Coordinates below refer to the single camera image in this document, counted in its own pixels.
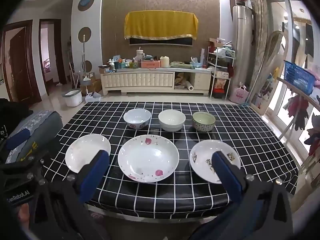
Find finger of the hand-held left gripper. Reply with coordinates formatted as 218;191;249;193
0;129;31;155
0;155;47;180

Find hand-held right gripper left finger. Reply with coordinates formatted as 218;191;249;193
37;150;113;240

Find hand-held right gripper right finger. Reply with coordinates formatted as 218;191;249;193
190;151;295;240

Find small white plate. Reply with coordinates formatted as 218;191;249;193
65;134;111;173

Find white plate with cat prints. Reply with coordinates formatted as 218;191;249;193
189;140;241;183

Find large plate with pink petals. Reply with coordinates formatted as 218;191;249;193
118;134;180;183

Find green patterned bowl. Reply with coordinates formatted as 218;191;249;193
192;111;216;132

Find white bowl with floral print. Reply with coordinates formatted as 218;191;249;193
123;108;151;130

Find plain white bowl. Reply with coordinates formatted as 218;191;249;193
158;109;186;132

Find person's left hand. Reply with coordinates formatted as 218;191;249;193
18;202;32;228

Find grey embroidered chair cover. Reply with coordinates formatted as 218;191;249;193
5;110;63;165

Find black cloth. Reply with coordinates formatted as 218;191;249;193
0;98;33;125

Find black checked tablecloth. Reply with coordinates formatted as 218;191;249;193
41;102;299;212

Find white mop bucket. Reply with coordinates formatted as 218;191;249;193
62;89;83;107

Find white dustpan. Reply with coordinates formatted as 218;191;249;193
85;91;102;103

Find dark wooden door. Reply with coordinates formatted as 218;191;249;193
2;20;42;103

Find pink bag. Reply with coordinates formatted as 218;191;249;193
229;85;249;105

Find cardboard box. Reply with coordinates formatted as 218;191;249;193
80;72;102;95

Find red hanging clothes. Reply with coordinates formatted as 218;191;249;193
282;95;310;130

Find cream television cabinet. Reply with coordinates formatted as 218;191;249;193
100;67;212;96

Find flat mop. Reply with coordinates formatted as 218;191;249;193
79;34;92;82

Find white shelf rack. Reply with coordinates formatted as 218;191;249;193
207;46;235;100

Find blue plastic basket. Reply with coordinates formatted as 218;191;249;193
284;60;316;95

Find standing air conditioner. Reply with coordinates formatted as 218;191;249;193
232;5;257;103

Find patterned beige curtain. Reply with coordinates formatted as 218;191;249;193
247;0;269;100

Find yellow cloth cover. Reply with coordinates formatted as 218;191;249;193
124;10;198;40

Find dark wooden door frame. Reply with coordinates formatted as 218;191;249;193
39;19;67;89

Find wall television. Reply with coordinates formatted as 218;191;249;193
129;35;194;47

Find blue round wall plate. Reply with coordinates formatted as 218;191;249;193
77;0;95;11

